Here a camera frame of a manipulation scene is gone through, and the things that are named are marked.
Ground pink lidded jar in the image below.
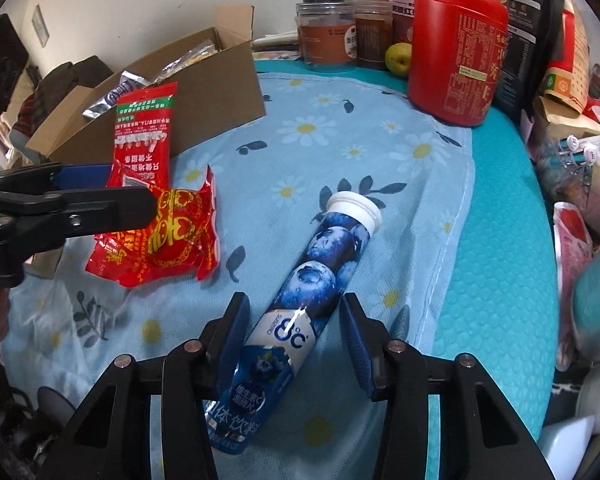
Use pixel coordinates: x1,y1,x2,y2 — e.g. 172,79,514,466
387,0,423,46

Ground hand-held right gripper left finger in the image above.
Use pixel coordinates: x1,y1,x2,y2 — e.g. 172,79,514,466
35,291,252,480

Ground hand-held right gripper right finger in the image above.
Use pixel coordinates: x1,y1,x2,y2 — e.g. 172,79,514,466
339,292,553,480

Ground silver foil packet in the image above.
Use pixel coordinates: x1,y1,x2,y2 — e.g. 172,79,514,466
82,71,148,120

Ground clear bag of yellow snacks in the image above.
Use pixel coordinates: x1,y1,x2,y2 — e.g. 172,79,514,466
152,40,221,83

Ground beige and red paper bag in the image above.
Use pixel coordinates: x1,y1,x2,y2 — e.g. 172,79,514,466
532,0,593,116

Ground red and gold snack packet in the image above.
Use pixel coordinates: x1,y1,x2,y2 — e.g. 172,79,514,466
84,164,222,289

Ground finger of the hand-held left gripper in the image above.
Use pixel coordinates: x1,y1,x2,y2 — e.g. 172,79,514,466
0,162,118,196
0,187,159,256

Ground light blue floral cloth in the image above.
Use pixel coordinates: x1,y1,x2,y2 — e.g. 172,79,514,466
0,72,476,480

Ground brown coat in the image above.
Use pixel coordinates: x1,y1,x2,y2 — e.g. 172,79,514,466
27,57,116,111

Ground brown labelled jar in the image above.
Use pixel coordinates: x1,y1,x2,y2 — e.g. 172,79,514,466
354,0,393,71

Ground clear jar of brown powder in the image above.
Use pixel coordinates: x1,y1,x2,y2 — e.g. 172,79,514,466
295,1,358,72

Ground red tin canister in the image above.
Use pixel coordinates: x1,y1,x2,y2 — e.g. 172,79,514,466
407,0,510,128

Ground teal cup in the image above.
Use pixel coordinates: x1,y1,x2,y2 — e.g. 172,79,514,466
570,227,600,363

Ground pink foil-lid cup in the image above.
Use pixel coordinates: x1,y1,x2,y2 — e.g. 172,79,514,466
552,201,595,371

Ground blue blueberry print tube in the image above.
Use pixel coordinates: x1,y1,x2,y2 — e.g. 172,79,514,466
205,191,384,457

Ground plaid garment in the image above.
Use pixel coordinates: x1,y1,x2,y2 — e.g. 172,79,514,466
7,95,46,151

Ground black stand-up pouch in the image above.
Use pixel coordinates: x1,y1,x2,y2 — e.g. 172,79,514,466
482,0,566,121

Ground teal textured mat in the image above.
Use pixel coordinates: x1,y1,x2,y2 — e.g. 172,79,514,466
252,57,576,480

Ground yellow-green fruit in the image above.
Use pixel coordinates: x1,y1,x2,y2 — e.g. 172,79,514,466
384,42,413,78

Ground small picture frame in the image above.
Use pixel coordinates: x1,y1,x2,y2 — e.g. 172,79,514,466
31,4,51,48

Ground cardboard box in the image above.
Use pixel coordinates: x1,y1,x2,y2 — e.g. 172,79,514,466
24,5,268,168

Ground red packet with green edge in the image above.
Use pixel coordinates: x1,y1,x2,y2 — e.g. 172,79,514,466
111,81,179,193

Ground stack of papers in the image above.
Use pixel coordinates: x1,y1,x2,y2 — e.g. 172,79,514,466
252,27,303,61

